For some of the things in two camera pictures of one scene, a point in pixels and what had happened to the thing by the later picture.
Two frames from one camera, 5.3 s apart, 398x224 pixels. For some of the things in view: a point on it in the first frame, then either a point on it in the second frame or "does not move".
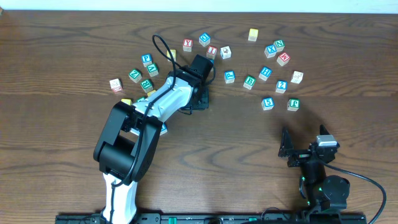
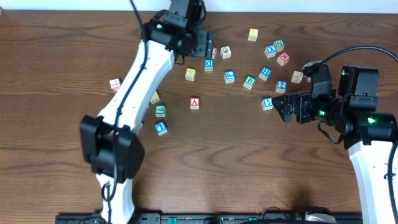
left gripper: [205, 104] to [205, 42]
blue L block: [164, 129] does not move
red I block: [211, 51] does not move
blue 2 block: [282, 86] does not move
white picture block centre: [226, 52] does not move
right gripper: [287, 149] to [303, 98]
